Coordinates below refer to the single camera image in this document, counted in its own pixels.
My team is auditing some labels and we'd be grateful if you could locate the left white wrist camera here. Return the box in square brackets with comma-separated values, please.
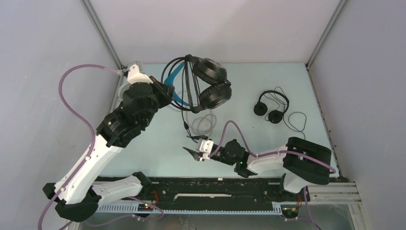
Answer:
[126, 63, 153, 84]

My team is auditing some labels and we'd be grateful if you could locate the left aluminium frame post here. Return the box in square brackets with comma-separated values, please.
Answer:
[80, 0, 123, 69]

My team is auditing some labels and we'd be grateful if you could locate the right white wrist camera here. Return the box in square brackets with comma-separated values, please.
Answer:
[196, 138, 214, 161]

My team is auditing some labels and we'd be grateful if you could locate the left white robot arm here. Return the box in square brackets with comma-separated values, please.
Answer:
[43, 77, 175, 222]

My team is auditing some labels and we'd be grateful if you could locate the right aluminium frame post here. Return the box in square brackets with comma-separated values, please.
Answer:
[305, 0, 349, 71]

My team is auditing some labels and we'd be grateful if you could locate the aluminium frame post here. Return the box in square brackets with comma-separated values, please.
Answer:
[80, 0, 123, 69]
[305, 0, 349, 71]

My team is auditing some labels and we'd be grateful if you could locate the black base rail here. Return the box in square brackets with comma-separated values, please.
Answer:
[136, 177, 310, 212]

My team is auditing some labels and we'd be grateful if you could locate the small black on-ear headphones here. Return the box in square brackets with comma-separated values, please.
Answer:
[253, 86, 307, 140]

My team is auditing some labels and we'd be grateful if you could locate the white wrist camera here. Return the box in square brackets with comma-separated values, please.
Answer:
[126, 63, 153, 84]
[196, 138, 214, 161]

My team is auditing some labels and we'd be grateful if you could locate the black headset with blue band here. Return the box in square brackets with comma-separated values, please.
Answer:
[160, 54, 232, 141]

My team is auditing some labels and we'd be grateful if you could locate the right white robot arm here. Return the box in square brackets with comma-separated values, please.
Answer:
[185, 137, 336, 200]

